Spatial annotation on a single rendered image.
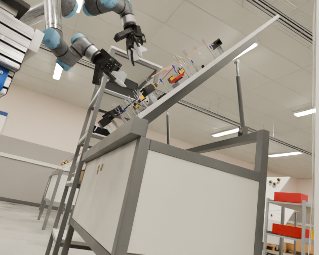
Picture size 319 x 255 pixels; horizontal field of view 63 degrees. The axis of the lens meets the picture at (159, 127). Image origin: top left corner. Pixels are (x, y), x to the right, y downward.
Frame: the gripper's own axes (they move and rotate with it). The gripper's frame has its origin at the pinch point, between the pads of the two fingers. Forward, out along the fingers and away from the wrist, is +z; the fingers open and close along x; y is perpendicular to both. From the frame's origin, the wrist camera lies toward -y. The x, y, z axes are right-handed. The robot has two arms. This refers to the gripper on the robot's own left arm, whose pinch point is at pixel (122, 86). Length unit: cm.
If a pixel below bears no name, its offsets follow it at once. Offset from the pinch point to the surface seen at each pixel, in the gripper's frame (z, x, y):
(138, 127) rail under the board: 26.1, -27.1, -4.1
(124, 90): -41, 106, -14
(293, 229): 183, 219, -16
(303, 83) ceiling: 97, 417, 184
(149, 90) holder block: 8.8, 8.0, 6.1
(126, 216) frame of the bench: 44, -35, -27
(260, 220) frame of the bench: 84, -1, -3
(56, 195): -69, 228, -213
